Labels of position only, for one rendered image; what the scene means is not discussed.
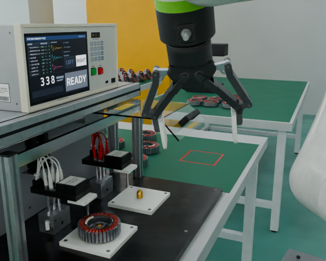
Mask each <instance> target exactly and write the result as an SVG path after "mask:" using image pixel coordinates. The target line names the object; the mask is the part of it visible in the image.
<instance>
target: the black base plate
mask: <svg viewBox="0 0 326 261"><path fill-rule="evenodd" d="M105 175H109V176H112V179H113V191H112V192H111V193H109V194H108V195H107V196H105V197H104V198H103V199H98V198H95V199H94V200H92V201H91V202H90V203H89V210H90V214H93V213H97V212H99V213H101V212H103V213H104V212H105V213H111V214H114V215H116V216H118V217H119V218H120V220H121V223H125V224H129V225H134V226H137V227H138V230H137V231H136V232H135V233H134V234H133V235H132V236H131V237H130V238H129V239H128V240H127V241H126V243H125V244H124V245H123V246H122V247H121V248H120V249H119V250H118V251H117V252H116V253H115V254H114V255H113V256H112V257H111V258H110V259H109V258H105V257H101V256H98V255H94V254H90V253H85V252H82V251H78V250H74V249H70V248H66V247H63V246H60V243H59V242H60V241H61V240H62V239H63V238H65V237H66V236H67V235H68V234H70V233H71V232H72V231H73V230H75V229H76V228H77V227H78V222H79V220H80V219H82V218H83V217H84V216H86V215H87V214H86V206H81V205H75V204H71V203H68V202H67V200H64V199H60V200H61V204H64V205H68V206H69V208H70V223H69V224H68V225H67V226H65V227H64V228H63V229H61V230H60V231H59V232H57V233H56V234H55V235H52V234H47V233H43V232H40V231H39V221H38V213H40V212H41V211H43V210H44V209H46V208H44V209H42V210H41V211H39V212H38V213H36V214H35V215H33V216H31V217H30V218H29V219H27V220H26V221H24V223H25V232H26V242H27V252H28V261H179V260H180V258H181V257H182V255H183V254H184V252H185V251H186V249H187V248H188V246H189V244H190V243H191V241H192V240H193V238H194V237H195V235H196V234H197V232H198V230H199V229H200V227H201V226H202V224H203V223H204V221H205V220H206V218H207V217H208V215H209V214H210V212H211V211H212V209H213V208H214V206H215V205H216V203H217V202H218V200H219V199H220V197H221V195H222V194H223V189H222V188H216V187H209V186H203V185H197V184H190V183H184V182H178V181H171V180H165V179H159V178H152V177H146V176H141V178H137V177H133V174H129V186H130V185H131V186H136V187H142V188H146V189H152V190H158V191H164V192H170V196H169V197H168V198H167V200H166V201H165V202H164V203H163V204H162V205H161V206H160V207H159V208H158V209H157V210H156V211H155V212H154V213H153V214H152V215H148V214H143V213H138V212H133V211H128V210H123V209H118V208H112V207H108V202H110V201H111V200H112V199H114V198H115V197H116V196H117V195H118V194H120V193H121V192H122V191H123V190H125V189H126V188H127V181H126V173H122V172H118V173H117V174H114V173H110V172H109V170H105ZM0 261H10V260H9V251H8V242H7V234H6V233H5V234H3V235H2V236H0Z"/></svg>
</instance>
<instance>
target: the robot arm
mask: <svg viewBox="0 0 326 261"><path fill-rule="evenodd" d="M246 1H255V0H154V4H155V10H156V17H157V24H158V30H159V37H160V40H161V42H163V43H164V44H166V47H167V54H168V61H169V67H168V68H159V66H157V65H156V66H154V67H153V72H152V83H151V86H150V89H149V91H148V94H147V97H146V100H145V102H144V105H143V108H142V114H141V116H142V117H143V118H147V117H148V118H151V119H152V120H153V125H154V131H155V132H156V133H160V135H161V140H162V146H163V149H167V143H168V139H167V133H166V127H165V121H164V115H163V111H164V109H165V108H166V107H167V105H168V104H169V102H171V100H172V99H173V97H174V96H175V95H176V94H177V93H178V92H179V90H180V89H183V90H185V91H189V90H192V89H196V90H200V89H202V88H203V87H207V88H208V89H209V90H211V91H213V92H214V93H215V94H217V95H218V96H219V97H220V98H221V99H222V100H224V101H225V102H226V103H227V104H228V105H229V106H231V121H232V137H233V143H237V142H238V136H237V125H242V123H243V116H242V113H243V109H245V108H251V107H252V106H253V105H252V102H251V97H250V96H249V94H248V93H247V91H246V90H245V88H244V87H243V85H242V84H241V82H240V80H239V79H238V77H237V76H236V74H235V73H234V71H233V69H232V66H231V61H230V59H229V58H228V57H227V58H225V59H224V61H221V62H217V63H215V62H214V61H213V58H212V45H211V38H212V37H213V36H214V35H215V33H216V30H215V16H214V6H220V5H226V4H232V3H239V2H246ZM216 70H219V71H220V72H221V73H222V74H224V75H225V74H226V76H227V79H228V80H229V82H230V83H231V85H232V86H233V88H234V89H235V91H236V92H237V94H238V96H239V97H240V99H241V100H239V99H238V98H236V97H235V96H234V95H233V94H232V93H231V92H230V91H228V90H227V89H226V88H225V87H224V86H223V85H222V84H221V83H219V82H218V81H217V80H216V78H215V77H214V76H213V75H214V74H215V72H216ZM165 76H168V77H169V78H170V79H171V80H172V82H171V84H170V86H169V87H168V89H167V90H166V91H165V93H164V94H163V96H162V97H161V99H160V100H159V101H158V103H157V104H156V105H155V107H153V108H151V106H152V103H153V100H154V97H155V95H156V92H157V89H158V86H159V82H160V81H163V79H164V77H165ZM289 184H290V188H291V191H292V193H293V195H294V197H295V198H296V199H297V201H298V202H299V203H300V204H302V205H303V206H304V207H306V208H307V209H308V210H310V211H311V212H313V213H314V214H315V215H317V216H318V217H320V218H321V219H323V220H324V221H325V222H326V91H325V93H324V96H323V99H322V101H321V104H320V106H319V109H318V111H317V114H316V116H315V119H314V121H313V123H312V126H311V128H310V130H309V132H308V135H307V137H306V139H305V141H304V143H303V145H302V147H301V149H300V151H299V153H298V155H297V157H296V159H295V161H294V163H293V165H292V167H291V170H290V174H289Z"/></svg>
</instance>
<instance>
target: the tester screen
mask: <svg viewBox="0 0 326 261"><path fill-rule="evenodd" d="M25 39H26V50H27V61H28V73H29V84H30V91H31V102H32V103H34V102H38V101H41V100H44V99H48V98H52V97H56V96H60V95H64V94H68V93H71V92H75V91H79V90H83V89H87V88H88V86H86V87H83V88H79V89H75V90H72V91H68V92H66V83H65V73H69V72H73V71H78V70H84V69H87V57H86V65H83V66H77V67H71V68H65V64H64V57H67V56H75V55H84V54H86V36H85V34H82V35H60V36H38V37H26V38H25ZM51 75H55V82H56V84H53V85H48V86H43V87H40V79H39V78H40V77H45V76H51ZM60 85H63V89H64V91H62V92H58V93H54V94H50V95H46V96H42V97H37V98H33V95H32V92H35V91H40V90H44V89H48V88H53V87H56V86H60Z"/></svg>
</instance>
